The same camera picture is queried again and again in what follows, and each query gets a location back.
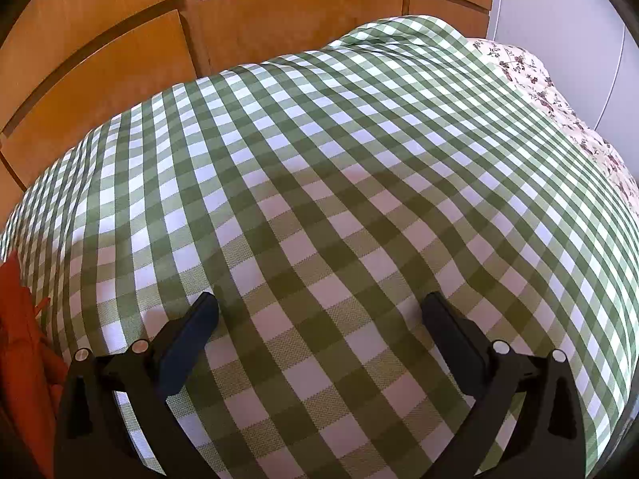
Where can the floral bed sheet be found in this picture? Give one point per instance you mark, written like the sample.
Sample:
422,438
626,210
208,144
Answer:
564,105

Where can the white door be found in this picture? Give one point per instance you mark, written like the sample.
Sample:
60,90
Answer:
564,15

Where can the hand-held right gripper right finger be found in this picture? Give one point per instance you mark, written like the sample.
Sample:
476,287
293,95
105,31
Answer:
454,339

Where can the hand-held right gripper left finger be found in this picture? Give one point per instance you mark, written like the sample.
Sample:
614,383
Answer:
187,347

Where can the wooden panelled wardrobe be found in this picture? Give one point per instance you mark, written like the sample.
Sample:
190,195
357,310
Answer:
125,50

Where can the green checked blanket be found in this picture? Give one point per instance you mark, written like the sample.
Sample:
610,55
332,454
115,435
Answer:
349,184

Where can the red puffer jacket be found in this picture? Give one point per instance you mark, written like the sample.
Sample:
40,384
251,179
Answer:
22,339

